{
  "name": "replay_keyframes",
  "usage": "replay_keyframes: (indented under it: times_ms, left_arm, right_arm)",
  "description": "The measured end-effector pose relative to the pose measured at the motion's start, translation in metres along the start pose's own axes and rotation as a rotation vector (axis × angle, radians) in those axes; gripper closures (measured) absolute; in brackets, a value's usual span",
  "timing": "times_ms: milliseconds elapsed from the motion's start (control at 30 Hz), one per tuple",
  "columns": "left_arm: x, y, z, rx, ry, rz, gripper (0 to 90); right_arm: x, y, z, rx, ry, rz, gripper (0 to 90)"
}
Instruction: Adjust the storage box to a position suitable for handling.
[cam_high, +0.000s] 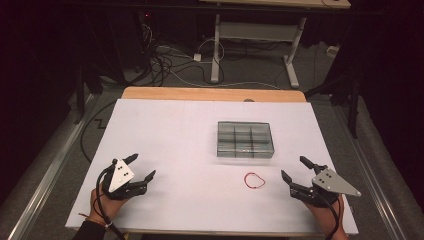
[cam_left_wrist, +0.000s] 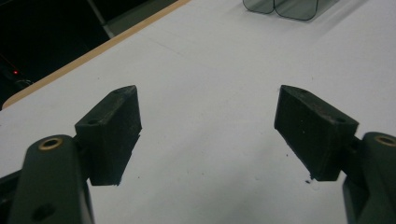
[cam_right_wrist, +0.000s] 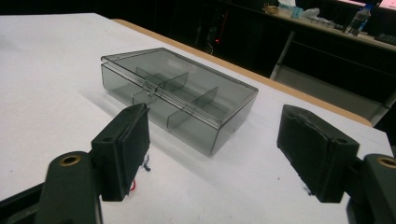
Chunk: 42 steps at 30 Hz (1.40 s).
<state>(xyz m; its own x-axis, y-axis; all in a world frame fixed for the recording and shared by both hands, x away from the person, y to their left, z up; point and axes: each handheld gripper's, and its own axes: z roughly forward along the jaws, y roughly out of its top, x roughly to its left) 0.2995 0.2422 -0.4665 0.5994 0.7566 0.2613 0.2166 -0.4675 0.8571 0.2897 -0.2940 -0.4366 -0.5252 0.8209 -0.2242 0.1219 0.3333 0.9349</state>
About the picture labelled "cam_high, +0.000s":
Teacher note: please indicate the clear grey compartment box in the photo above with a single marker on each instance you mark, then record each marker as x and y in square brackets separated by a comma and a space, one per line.
[245, 140]

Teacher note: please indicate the black metal stand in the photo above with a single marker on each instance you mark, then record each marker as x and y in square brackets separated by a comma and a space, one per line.
[80, 93]
[353, 106]

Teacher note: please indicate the wooden table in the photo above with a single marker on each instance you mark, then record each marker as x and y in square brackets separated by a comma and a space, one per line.
[186, 94]

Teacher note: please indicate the white-legged desk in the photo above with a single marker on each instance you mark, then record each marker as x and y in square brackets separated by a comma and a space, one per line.
[256, 31]

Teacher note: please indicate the red rubber band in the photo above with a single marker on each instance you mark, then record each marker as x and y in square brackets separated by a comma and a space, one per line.
[246, 181]

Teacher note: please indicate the metal floor rail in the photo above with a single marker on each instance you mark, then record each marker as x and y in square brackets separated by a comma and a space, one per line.
[373, 180]
[46, 180]

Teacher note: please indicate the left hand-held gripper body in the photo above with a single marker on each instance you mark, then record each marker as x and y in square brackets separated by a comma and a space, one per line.
[118, 176]

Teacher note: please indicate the person's right hand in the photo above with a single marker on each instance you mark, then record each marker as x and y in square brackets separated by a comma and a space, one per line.
[328, 218]

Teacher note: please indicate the white power adapter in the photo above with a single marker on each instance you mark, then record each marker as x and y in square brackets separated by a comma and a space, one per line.
[197, 57]

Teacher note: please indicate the person's left hand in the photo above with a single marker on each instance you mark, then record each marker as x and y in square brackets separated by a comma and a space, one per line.
[106, 206]

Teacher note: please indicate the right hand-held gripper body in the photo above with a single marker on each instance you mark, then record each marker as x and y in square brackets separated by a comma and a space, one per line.
[333, 185]

